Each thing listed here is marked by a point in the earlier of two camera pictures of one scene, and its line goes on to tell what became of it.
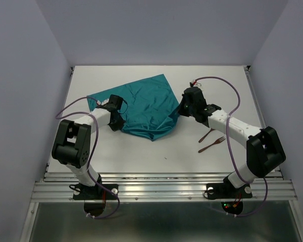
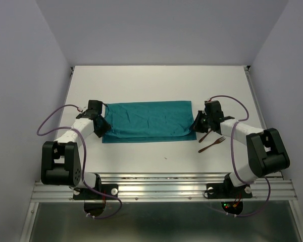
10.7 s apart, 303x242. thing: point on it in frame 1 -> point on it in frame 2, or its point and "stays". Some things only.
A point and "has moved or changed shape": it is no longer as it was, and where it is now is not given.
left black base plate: [98, 192] stays
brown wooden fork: [216, 141] stays
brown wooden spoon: [206, 133] stays
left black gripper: [119, 125] -> [106, 127]
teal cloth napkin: [151, 109] has moved or changed shape
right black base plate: [218, 191] stays
